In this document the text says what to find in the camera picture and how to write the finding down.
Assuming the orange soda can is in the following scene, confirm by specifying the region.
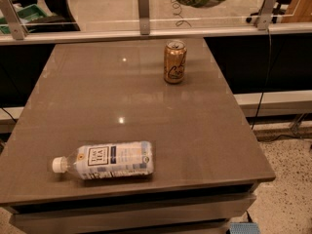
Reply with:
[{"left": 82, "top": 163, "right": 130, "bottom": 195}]
[{"left": 164, "top": 39, "right": 187, "bottom": 84}]

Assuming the black coiled cable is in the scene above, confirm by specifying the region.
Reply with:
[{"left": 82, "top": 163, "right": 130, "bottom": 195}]
[{"left": 172, "top": 0, "right": 193, "bottom": 28}]

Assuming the green plastic bin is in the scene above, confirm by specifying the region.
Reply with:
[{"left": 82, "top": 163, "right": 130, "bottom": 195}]
[{"left": 0, "top": 4, "right": 47, "bottom": 34}]

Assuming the blue textured floor pad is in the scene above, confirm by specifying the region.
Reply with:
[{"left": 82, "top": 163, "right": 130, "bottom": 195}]
[{"left": 229, "top": 222, "right": 260, "bottom": 234}]

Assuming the middle metal bracket post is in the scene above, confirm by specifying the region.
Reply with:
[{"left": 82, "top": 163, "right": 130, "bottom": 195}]
[{"left": 137, "top": 0, "right": 150, "bottom": 35}]

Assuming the left metal bracket post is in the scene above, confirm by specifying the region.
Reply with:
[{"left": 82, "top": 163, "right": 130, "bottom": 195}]
[{"left": 0, "top": 0, "right": 27, "bottom": 40}]

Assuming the right metal bracket post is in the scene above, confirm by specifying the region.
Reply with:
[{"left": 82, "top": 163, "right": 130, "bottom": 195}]
[{"left": 255, "top": 0, "right": 277, "bottom": 30}]

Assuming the metal bracket post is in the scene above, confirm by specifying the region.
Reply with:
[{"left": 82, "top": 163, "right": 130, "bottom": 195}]
[
  {"left": 137, "top": 0, "right": 150, "bottom": 35},
  {"left": 255, "top": 0, "right": 277, "bottom": 30},
  {"left": 0, "top": 0, "right": 27, "bottom": 40}
]

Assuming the black hanging power cable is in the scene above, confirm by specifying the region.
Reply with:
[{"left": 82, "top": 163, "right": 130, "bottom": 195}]
[{"left": 251, "top": 29, "right": 273, "bottom": 131}]

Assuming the clear tea bottle white cap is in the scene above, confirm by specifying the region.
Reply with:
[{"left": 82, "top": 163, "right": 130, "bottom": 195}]
[{"left": 52, "top": 141, "right": 154, "bottom": 180}]

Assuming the clear acrylic barrier panel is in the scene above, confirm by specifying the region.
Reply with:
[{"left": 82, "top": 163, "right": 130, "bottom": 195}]
[{"left": 0, "top": 0, "right": 312, "bottom": 45}]

